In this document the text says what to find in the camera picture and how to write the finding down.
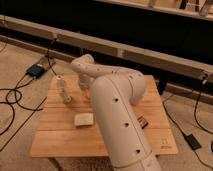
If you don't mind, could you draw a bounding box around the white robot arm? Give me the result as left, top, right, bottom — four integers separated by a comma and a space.
71, 54, 162, 171

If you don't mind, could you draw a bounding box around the wooden table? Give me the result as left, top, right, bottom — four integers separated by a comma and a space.
30, 75, 178, 157

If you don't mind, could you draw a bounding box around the black power adapter right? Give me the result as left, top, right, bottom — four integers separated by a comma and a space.
184, 134, 201, 150

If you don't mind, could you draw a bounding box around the black floor cable left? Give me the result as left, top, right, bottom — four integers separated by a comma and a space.
0, 38, 58, 153

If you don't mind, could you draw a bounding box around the black floor cable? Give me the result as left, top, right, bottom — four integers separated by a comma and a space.
161, 78, 213, 169
0, 38, 58, 153

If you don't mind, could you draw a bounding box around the black floor cable right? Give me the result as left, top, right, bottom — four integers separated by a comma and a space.
161, 78, 213, 169

